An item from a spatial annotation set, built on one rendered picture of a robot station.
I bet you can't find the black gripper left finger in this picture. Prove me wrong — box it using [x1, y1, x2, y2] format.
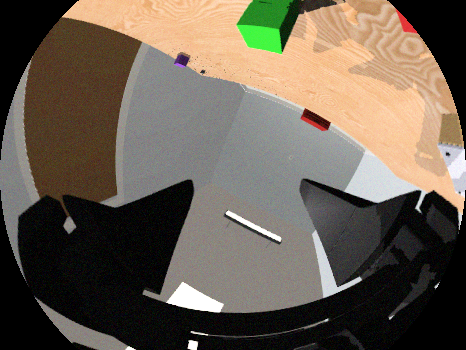
[61, 180, 194, 295]

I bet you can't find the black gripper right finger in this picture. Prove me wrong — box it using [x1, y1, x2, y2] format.
[300, 179, 421, 287]

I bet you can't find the green block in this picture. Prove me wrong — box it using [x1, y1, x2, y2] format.
[252, 0, 300, 30]
[236, 2, 292, 54]

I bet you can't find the purple cube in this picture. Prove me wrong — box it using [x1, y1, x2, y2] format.
[173, 54, 190, 67]

